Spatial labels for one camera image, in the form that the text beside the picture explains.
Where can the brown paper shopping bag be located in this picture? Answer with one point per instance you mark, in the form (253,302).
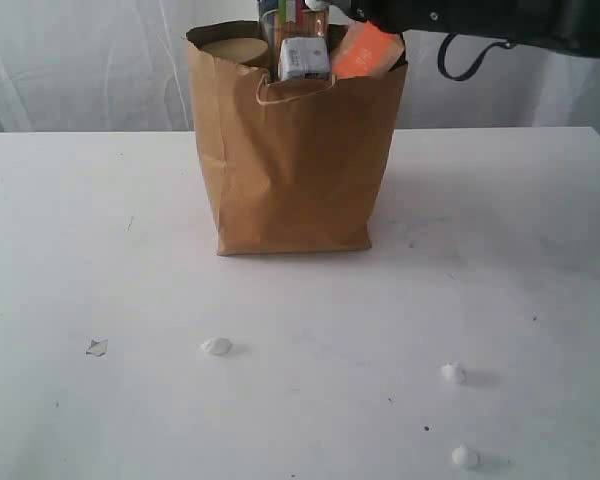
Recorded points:
(294,166)

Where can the white and blue carton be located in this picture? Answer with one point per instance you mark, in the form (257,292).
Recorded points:
(304,58)

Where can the brown pouch with orange label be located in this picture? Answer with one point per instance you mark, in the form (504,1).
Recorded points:
(366,51)

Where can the nut jar with gold lid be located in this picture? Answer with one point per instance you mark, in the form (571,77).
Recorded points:
(252,52)

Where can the spaghetti packet dark blue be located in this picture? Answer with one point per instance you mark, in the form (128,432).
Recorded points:
(281,19)

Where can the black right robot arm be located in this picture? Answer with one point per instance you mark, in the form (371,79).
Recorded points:
(570,27)

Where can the small white crumpled scrap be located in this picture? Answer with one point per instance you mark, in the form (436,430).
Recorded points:
(217,346)

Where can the white crumpled scrap right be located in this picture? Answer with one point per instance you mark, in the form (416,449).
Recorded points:
(453,372)

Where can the clear plastic scrap on table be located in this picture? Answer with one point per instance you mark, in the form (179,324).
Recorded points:
(97,348)

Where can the white scrap near front edge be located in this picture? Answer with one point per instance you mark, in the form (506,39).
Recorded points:
(465,457)

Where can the white fabric backdrop curtain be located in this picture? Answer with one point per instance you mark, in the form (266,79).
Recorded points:
(121,66)

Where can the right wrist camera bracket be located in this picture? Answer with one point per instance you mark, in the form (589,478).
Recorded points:
(317,5)

